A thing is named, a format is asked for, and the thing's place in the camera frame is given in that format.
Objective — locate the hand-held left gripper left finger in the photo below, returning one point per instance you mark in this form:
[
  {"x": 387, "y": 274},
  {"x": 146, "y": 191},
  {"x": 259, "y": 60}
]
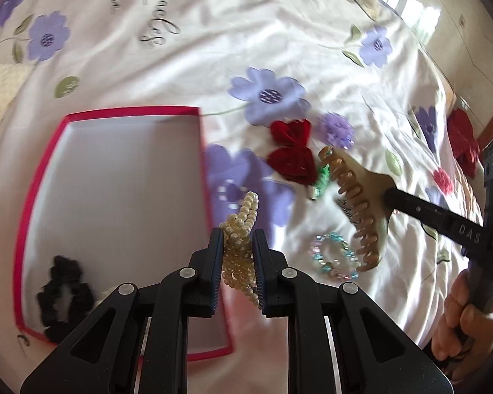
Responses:
[{"x": 217, "y": 273}]

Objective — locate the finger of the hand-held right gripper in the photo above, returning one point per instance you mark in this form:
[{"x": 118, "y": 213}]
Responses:
[{"x": 431, "y": 217}]

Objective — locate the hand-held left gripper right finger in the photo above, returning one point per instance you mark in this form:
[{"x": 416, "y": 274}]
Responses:
[{"x": 258, "y": 273}]

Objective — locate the beige claw hair clip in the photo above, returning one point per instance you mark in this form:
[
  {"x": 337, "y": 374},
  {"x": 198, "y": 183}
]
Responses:
[{"x": 361, "y": 197}]

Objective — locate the green hair clip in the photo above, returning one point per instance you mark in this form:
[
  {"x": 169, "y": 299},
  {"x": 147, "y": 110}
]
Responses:
[{"x": 322, "y": 178}]

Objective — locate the red shallow box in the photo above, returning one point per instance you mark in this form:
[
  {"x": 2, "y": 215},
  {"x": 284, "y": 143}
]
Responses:
[{"x": 119, "y": 197}]

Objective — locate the red velvet hair bow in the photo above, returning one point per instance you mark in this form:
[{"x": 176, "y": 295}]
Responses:
[{"x": 291, "y": 152}]

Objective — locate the person's right hand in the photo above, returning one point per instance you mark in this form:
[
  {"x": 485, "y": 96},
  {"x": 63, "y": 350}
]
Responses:
[{"x": 456, "y": 316}]

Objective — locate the red fabric hair accessory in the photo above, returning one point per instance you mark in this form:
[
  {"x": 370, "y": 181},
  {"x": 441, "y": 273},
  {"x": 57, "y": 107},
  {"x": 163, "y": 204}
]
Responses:
[{"x": 462, "y": 139}]

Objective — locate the purple flower hair accessory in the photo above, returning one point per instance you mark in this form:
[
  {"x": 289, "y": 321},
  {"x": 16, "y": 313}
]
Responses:
[{"x": 336, "y": 129}]

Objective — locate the black scrunchie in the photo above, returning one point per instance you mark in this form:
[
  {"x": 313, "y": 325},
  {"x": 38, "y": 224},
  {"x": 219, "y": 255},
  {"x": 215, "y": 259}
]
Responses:
[{"x": 61, "y": 295}]

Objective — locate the cream dotted pillow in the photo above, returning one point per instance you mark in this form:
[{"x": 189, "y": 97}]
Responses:
[{"x": 0, "y": 98}]

